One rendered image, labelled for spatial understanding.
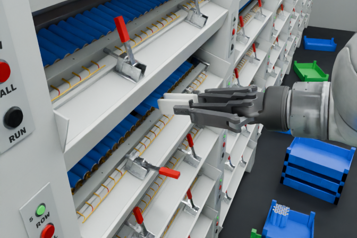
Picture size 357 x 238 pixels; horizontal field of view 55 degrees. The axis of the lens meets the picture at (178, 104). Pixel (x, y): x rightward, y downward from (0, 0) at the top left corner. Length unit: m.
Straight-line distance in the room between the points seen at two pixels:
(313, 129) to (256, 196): 1.39
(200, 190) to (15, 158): 0.83
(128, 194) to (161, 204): 0.24
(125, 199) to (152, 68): 0.22
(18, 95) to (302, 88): 0.40
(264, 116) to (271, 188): 1.44
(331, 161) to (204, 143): 1.11
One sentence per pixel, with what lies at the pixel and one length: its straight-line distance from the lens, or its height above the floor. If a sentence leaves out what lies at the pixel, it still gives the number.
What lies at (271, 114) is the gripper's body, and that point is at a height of 1.06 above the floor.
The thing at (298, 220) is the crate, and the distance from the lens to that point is 1.84.
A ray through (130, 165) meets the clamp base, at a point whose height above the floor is 0.95.
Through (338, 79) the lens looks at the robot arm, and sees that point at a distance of 0.38.
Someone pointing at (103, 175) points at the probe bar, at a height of 0.97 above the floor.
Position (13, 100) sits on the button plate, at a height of 1.20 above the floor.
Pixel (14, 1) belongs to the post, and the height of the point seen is 1.28.
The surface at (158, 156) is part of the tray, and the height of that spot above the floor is 0.93.
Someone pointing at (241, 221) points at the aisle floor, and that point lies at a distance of 1.79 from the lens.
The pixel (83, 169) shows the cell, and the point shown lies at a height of 0.97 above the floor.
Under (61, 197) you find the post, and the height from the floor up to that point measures 1.06.
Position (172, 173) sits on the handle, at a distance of 0.58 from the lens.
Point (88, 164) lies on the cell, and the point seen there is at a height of 0.97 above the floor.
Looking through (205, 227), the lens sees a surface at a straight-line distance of 1.27.
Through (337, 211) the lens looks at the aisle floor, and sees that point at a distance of 1.97.
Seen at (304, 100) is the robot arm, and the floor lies 1.09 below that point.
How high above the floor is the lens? 1.35
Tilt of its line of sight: 31 degrees down
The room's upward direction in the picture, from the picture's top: straight up
